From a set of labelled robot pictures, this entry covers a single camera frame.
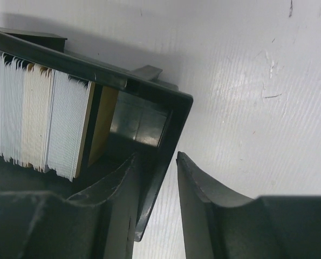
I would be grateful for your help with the black card tray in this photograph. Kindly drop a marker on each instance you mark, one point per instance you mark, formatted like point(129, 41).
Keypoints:
point(148, 117)

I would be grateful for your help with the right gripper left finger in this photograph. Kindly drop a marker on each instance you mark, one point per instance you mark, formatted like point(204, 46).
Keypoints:
point(42, 218)

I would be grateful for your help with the white card stack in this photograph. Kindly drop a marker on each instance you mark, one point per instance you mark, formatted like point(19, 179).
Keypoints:
point(43, 117)

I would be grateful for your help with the gold credit card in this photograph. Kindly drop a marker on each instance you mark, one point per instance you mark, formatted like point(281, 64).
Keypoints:
point(108, 100)

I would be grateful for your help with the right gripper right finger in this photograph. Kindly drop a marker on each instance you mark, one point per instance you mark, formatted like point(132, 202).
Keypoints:
point(219, 222)

